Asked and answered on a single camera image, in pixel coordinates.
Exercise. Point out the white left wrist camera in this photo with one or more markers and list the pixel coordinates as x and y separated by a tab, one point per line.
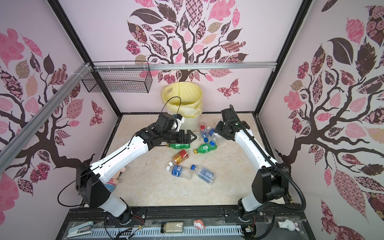
178	121

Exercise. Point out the left green soda bottle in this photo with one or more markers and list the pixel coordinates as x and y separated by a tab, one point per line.
179	146

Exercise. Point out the black wire basket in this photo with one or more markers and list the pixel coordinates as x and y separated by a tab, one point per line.
119	77

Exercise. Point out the white stapler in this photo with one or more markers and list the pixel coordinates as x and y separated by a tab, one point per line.
80	230

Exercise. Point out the pink white small toy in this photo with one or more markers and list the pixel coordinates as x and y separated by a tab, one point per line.
199	224

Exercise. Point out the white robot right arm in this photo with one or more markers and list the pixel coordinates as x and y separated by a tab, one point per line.
269	183

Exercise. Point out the green soda bottle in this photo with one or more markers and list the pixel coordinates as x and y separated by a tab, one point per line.
206	148
179	146

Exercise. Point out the white bin with yellow bag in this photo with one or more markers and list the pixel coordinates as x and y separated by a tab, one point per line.
186	99

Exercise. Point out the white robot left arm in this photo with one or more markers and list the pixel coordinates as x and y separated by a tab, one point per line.
91	179

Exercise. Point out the right green soda bottle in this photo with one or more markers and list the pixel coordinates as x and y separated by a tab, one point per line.
206	148

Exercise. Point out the red yellow label bottle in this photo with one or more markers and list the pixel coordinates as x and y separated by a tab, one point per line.
180	157

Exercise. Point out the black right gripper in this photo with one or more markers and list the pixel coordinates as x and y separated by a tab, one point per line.
217	128

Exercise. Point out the beige rectangular box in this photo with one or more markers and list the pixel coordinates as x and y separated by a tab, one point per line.
172	227

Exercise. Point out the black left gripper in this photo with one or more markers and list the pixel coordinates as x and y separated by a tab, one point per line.
181	138

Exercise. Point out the blue label bottle lower right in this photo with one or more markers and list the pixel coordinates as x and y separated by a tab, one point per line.
203	174

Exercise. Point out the white plush toy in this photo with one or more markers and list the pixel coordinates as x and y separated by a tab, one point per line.
289	225

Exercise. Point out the striped plush doll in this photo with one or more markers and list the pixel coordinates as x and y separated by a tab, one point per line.
114	180

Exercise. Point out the blue label bottle white cap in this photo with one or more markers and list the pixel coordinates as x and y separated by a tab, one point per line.
180	172

